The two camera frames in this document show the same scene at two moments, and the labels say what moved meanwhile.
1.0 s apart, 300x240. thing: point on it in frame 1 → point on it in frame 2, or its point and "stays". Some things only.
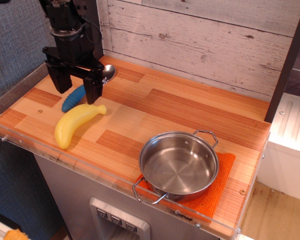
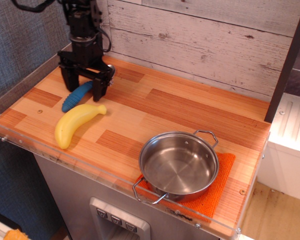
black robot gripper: [74, 49] → [86, 57]
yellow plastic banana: [72, 119] stays
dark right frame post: [289, 63] stays
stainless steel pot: [179, 165] stays
